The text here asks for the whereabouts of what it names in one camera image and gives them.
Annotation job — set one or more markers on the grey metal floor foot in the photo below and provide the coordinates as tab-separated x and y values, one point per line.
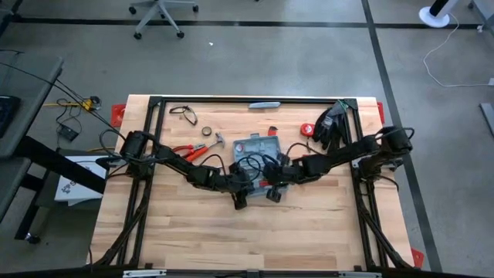
487	116

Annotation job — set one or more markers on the black keyboard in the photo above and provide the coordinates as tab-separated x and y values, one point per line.
7	112

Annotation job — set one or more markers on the red table clamp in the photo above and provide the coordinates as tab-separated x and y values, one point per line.
117	114
417	258
380	112

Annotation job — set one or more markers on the red holder hex key set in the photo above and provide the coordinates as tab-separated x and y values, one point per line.
272	131

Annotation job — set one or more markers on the grey desk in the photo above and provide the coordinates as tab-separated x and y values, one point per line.
9	181
27	77

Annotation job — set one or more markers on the grey plastic tool case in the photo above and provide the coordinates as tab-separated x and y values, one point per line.
266	144

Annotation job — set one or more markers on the silver metal bracket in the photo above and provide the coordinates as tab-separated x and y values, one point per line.
143	273
359	275

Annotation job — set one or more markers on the grey office chair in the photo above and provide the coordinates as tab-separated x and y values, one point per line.
160	8

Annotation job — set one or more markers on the black desk support beam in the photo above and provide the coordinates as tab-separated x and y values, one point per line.
58	162

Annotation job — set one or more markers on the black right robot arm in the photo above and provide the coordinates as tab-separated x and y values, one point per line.
347	152

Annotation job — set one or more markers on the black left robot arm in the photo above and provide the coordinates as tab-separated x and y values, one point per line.
173	158

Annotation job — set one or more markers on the red tape measure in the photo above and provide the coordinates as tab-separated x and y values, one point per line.
307	129

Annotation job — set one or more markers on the white plug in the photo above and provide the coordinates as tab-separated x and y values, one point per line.
480	29

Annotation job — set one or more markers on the black safety glasses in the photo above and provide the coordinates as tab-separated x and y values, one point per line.
178	110

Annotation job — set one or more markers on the grey utility knife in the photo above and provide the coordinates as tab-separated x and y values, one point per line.
264	105

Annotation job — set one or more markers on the black aluminium table frame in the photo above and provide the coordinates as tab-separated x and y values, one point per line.
216	100

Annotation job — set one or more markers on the black desk caster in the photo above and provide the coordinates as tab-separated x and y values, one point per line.
32	237

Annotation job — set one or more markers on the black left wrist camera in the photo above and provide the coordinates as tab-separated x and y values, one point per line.
235	168

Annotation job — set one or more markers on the black power adapter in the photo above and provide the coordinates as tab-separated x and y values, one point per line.
67	133

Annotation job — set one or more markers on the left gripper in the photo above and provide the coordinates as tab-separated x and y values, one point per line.
241	185

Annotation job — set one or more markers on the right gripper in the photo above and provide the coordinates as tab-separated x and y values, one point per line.
281	173

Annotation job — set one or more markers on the white round floor stand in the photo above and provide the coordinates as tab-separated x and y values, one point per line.
433	19

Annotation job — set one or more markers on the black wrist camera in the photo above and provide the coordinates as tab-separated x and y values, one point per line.
284	159
235	168

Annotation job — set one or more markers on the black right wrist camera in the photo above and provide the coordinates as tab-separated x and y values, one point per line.
284	159

